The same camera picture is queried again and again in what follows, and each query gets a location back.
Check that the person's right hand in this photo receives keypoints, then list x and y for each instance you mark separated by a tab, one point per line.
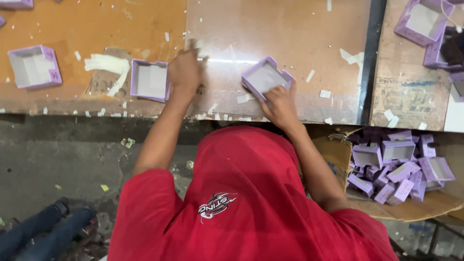
281	107

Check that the person's left hand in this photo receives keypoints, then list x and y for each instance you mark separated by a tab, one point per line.
184	74

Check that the person's right fingers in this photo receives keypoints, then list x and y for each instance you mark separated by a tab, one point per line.
281	90

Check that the person's left fingers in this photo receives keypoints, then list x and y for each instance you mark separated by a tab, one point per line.
195	52

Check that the purple box tray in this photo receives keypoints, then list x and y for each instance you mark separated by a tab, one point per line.
264	77
433	54
16	3
149	80
34	67

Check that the clear plastic sheet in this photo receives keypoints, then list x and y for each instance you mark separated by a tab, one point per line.
290	40

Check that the pile of white paper strips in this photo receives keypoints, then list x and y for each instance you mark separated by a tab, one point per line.
108	64

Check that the black metal strip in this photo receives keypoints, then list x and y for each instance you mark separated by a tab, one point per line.
371	61

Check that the person's red shirt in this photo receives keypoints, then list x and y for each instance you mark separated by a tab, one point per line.
246	203

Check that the old newspaper sheet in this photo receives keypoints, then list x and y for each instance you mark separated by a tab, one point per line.
409	90

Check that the cardboard carton of purple boxes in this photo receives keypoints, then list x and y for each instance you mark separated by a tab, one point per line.
398	170

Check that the large open purple box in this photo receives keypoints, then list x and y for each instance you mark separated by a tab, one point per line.
422	21

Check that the white paper sheet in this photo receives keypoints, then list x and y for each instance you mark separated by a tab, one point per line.
455	116

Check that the small purple card piece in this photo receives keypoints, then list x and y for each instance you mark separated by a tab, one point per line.
2	20

